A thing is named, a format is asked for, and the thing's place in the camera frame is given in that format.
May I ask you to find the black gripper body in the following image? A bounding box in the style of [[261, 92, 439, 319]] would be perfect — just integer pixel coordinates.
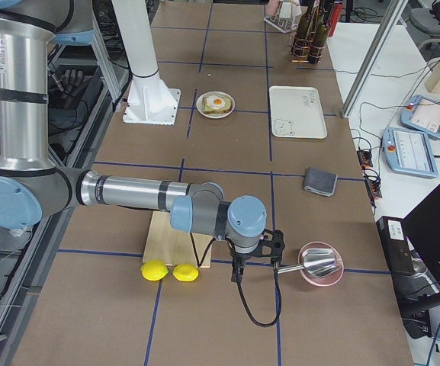
[[230, 229, 284, 283]]

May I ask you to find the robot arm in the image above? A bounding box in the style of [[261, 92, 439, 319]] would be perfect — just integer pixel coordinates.
[[0, 1, 284, 283]]

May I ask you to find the cream bear tray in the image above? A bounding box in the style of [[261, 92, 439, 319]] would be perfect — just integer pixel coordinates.
[[269, 85, 328, 140]]

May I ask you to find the metal scoop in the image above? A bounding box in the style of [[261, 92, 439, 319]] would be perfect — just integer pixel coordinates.
[[278, 248, 342, 278]]

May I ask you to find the pink bowl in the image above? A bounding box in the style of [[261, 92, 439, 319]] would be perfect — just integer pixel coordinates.
[[298, 242, 344, 287]]

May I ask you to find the grey folded cloth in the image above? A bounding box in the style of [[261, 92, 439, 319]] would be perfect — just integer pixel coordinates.
[[304, 167, 338, 197]]

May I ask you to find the yellow lemon right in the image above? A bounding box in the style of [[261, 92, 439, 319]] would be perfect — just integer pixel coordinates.
[[172, 264, 199, 282]]

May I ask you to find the yellow lemon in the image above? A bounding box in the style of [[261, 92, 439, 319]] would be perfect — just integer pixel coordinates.
[[140, 260, 169, 281], [172, 264, 199, 282]]

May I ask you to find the wooden cutting board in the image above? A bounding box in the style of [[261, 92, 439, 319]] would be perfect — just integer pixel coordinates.
[[143, 211, 212, 265]]

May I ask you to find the yellow lemon left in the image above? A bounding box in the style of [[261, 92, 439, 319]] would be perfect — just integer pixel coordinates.
[[140, 260, 169, 281]]

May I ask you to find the bottom bread slice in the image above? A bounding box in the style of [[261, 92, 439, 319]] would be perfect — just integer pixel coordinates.
[[203, 95, 232, 115]]

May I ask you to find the white round plate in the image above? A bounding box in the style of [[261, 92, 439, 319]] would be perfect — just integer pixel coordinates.
[[196, 91, 236, 119]]

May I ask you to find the black laptop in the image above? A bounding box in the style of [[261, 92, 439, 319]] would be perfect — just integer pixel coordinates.
[[396, 177, 440, 317]]

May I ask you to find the fried egg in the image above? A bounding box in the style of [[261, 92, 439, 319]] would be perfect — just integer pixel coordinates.
[[206, 95, 226, 109]]

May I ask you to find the teach pendant near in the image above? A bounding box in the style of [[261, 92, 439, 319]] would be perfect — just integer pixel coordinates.
[[382, 127, 438, 178]]

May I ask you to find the teach pendant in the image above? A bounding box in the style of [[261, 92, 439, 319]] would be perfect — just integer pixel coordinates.
[[382, 127, 438, 178], [400, 95, 440, 139]]

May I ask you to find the dark green wine bottle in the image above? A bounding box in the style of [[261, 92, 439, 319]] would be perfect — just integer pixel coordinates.
[[307, 11, 330, 64]]

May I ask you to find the teach pendant far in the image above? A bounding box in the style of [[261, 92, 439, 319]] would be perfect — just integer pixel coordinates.
[[400, 95, 440, 139]]

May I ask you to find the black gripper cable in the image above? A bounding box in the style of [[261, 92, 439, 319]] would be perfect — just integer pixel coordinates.
[[236, 262, 283, 328]]

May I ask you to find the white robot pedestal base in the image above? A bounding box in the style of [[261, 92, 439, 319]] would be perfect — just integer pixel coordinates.
[[112, 0, 181, 126]]

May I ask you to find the copper wire bottle rack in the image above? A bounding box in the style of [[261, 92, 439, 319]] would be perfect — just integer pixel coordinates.
[[291, 37, 325, 65]]

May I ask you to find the aluminium frame post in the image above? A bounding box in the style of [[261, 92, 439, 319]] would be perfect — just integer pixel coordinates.
[[341, 0, 409, 118]]

